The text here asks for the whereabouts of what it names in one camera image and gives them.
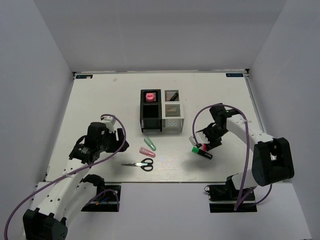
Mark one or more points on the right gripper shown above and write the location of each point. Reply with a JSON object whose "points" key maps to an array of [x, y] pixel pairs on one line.
{"points": [[212, 143]]}

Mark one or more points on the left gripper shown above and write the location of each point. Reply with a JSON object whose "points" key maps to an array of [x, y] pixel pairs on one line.
{"points": [[117, 143]]}

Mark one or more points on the pink highlighter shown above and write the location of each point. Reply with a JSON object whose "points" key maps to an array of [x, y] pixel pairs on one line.
{"points": [[204, 148]]}

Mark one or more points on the orange highlighter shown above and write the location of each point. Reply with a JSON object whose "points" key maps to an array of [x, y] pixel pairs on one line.
{"points": [[174, 97]]}

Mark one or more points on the pink glue stick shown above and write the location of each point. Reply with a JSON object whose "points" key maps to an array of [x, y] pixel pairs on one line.
{"points": [[150, 97]]}

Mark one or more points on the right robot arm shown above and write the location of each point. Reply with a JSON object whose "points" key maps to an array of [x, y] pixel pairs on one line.
{"points": [[268, 159]]}

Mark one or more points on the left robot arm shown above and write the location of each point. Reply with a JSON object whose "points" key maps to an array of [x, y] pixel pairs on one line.
{"points": [[50, 220]]}

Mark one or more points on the green highlighter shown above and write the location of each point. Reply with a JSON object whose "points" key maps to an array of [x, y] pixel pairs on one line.
{"points": [[201, 152]]}

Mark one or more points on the green correction tape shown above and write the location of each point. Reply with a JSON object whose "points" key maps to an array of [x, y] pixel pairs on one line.
{"points": [[150, 144]]}

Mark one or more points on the pink correction tape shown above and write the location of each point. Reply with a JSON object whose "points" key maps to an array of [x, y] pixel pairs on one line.
{"points": [[147, 152]]}

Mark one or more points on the white slotted organizer box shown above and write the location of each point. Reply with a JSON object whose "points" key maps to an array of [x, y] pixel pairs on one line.
{"points": [[172, 111]]}

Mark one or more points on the right blue corner label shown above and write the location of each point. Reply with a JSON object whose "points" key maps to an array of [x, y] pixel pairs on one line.
{"points": [[234, 75]]}

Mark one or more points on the blue corner label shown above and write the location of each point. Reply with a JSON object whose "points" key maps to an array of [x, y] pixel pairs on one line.
{"points": [[84, 76], [234, 75]]}

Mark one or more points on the left blue corner label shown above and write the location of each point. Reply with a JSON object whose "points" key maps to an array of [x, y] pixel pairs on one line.
{"points": [[84, 76]]}

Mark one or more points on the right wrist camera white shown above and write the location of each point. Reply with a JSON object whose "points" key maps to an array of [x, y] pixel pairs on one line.
{"points": [[197, 139]]}

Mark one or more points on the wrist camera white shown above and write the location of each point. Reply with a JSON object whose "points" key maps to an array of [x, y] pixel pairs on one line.
{"points": [[109, 121], [197, 139]]}

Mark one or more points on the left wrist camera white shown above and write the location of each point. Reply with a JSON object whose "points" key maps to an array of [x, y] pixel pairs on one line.
{"points": [[109, 121]]}

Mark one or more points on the black handled scissors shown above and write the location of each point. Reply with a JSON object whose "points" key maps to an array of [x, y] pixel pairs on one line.
{"points": [[146, 164]]}

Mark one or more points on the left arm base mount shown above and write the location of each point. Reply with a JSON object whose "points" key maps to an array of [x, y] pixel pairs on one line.
{"points": [[108, 202]]}

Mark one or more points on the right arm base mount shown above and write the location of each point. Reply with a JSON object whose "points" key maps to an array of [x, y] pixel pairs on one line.
{"points": [[221, 202]]}

